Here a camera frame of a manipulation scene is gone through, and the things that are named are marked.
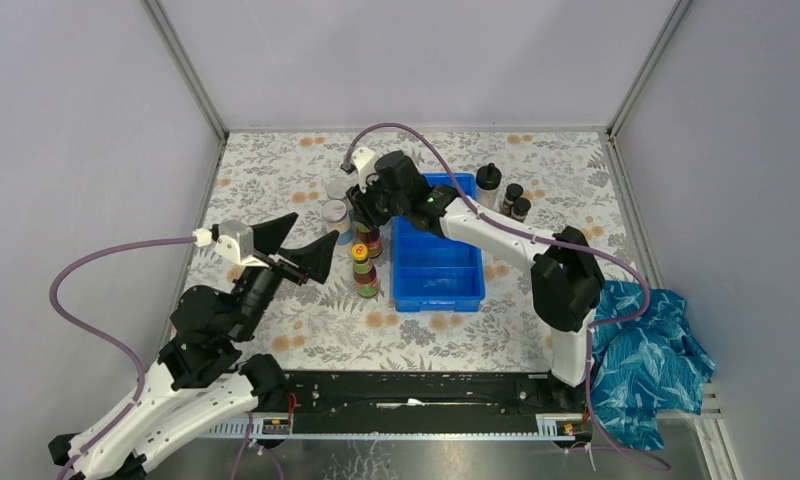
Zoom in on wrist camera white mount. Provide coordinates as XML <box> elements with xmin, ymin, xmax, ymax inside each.
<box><xmin>341</xmin><ymin>147</ymin><xmax>378</xmax><ymax>192</ymax></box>
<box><xmin>192</xmin><ymin>220</ymin><xmax>269</xmax><ymax>267</ymax></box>

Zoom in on floral tablecloth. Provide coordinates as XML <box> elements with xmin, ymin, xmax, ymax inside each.
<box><xmin>206</xmin><ymin>129</ymin><xmax>634</xmax><ymax>372</ymax></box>

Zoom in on blue plastic divided bin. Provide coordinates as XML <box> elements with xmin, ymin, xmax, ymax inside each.
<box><xmin>391</xmin><ymin>172</ymin><xmax>487</xmax><ymax>314</ymax></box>

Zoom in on yellow cap sauce bottle front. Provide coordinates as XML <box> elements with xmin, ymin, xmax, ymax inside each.
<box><xmin>351</xmin><ymin>243</ymin><xmax>380</xmax><ymax>298</ymax></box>

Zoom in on small brown spice bottle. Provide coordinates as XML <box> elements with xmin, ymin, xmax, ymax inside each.
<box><xmin>510</xmin><ymin>197</ymin><xmax>532</xmax><ymax>223</ymax></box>
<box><xmin>499</xmin><ymin>183</ymin><xmax>524</xmax><ymax>216</ymax></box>

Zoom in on small brown spice bottle rear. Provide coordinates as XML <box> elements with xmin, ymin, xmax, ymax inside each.
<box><xmin>499</xmin><ymin>183</ymin><xmax>524</xmax><ymax>216</ymax></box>

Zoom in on clear jar black lid right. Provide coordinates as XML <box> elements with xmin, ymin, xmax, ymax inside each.
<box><xmin>475</xmin><ymin>162</ymin><xmax>502</xmax><ymax>210</ymax></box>

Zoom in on small brown spice bottle front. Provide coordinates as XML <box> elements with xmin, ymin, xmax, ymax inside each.
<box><xmin>510</xmin><ymin>197</ymin><xmax>532</xmax><ymax>223</ymax></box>

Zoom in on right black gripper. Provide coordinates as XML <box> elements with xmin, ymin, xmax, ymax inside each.
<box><xmin>346</xmin><ymin>167</ymin><xmax>408</xmax><ymax>232</ymax></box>

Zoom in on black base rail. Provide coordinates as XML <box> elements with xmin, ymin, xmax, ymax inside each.
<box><xmin>201</xmin><ymin>369</ymin><xmax>590</xmax><ymax>439</ymax></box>

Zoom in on silver lid jar rear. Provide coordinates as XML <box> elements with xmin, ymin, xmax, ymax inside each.
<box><xmin>326</xmin><ymin>177</ymin><xmax>351</xmax><ymax>202</ymax></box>

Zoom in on blue patterned cloth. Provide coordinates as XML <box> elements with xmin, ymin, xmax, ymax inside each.
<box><xmin>591</xmin><ymin>289</ymin><xmax>716</xmax><ymax>451</ymax></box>

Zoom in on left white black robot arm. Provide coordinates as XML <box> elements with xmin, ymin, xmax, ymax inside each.
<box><xmin>49</xmin><ymin>213</ymin><xmax>338</xmax><ymax>479</ymax></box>

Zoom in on sauce bottle red label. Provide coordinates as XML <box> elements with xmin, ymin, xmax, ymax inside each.
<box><xmin>354</xmin><ymin>222</ymin><xmax>383</xmax><ymax>258</ymax></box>

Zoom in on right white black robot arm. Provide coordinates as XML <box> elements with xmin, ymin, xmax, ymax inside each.
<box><xmin>342</xmin><ymin>148</ymin><xmax>605</xmax><ymax>412</ymax></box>

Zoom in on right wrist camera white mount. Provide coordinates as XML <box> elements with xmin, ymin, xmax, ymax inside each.
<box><xmin>341</xmin><ymin>147</ymin><xmax>378</xmax><ymax>192</ymax></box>

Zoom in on silver lid jar white beads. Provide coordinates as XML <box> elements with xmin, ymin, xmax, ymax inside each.
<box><xmin>321</xmin><ymin>199</ymin><xmax>354</xmax><ymax>245</ymax></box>

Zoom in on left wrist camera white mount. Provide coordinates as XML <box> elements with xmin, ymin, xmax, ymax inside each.
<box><xmin>192</xmin><ymin>220</ymin><xmax>269</xmax><ymax>267</ymax></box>

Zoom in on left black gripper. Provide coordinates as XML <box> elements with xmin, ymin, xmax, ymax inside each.
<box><xmin>231</xmin><ymin>215</ymin><xmax>342</xmax><ymax>343</ymax></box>

